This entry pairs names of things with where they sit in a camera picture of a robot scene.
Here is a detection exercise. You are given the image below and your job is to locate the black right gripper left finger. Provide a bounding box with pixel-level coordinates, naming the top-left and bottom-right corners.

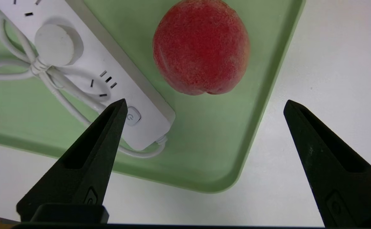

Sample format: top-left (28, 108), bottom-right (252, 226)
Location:
top-left (16, 99), bottom-right (128, 222)

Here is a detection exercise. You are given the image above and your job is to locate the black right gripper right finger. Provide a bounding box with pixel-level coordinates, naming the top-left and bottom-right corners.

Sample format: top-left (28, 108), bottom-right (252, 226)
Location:
top-left (283, 100), bottom-right (371, 227)

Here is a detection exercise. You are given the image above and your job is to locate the white power strip with cable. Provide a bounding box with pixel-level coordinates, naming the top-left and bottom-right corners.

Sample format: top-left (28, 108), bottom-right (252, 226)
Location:
top-left (0, 0), bottom-right (176, 159)

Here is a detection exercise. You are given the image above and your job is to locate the red peach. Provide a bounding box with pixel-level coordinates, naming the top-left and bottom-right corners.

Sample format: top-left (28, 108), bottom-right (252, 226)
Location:
top-left (153, 0), bottom-right (250, 96)

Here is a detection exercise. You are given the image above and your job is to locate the light green plastic tray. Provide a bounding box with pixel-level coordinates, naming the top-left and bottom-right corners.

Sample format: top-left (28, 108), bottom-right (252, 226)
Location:
top-left (0, 0), bottom-right (306, 193)

